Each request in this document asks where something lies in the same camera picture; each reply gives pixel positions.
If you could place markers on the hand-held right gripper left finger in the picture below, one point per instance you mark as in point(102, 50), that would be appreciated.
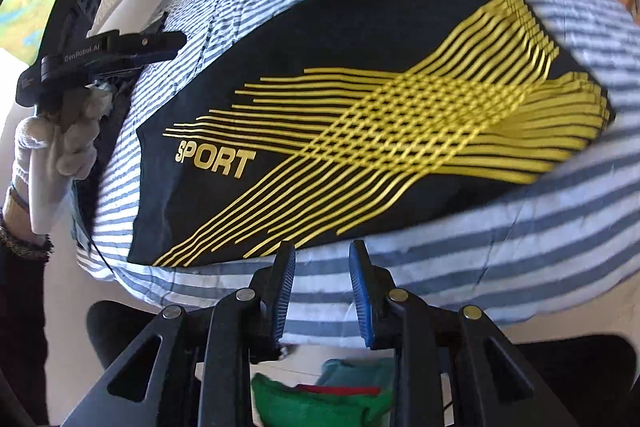
point(285, 287)

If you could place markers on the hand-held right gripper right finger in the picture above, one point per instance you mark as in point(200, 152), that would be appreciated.
point(361, 297)

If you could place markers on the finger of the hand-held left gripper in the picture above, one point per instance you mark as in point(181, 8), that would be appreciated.
point(159, 24)
point(155, 43)

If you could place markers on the black garment with yellow stripes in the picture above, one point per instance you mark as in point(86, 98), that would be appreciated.
point(350, 57)

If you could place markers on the person's left forearm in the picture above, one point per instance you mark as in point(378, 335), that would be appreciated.
point(12, 207)

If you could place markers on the person's left hand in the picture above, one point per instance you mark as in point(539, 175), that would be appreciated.
point(70, 137)

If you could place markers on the teal cloth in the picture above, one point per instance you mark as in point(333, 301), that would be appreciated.
point(360, 372)

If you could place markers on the red cloth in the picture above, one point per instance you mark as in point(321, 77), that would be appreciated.
point(335, 390)

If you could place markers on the blue white striped quilt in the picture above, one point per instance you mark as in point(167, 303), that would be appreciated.
point(450, 257)

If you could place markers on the green cloth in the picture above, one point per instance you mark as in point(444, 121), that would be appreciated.
point(300, 407)

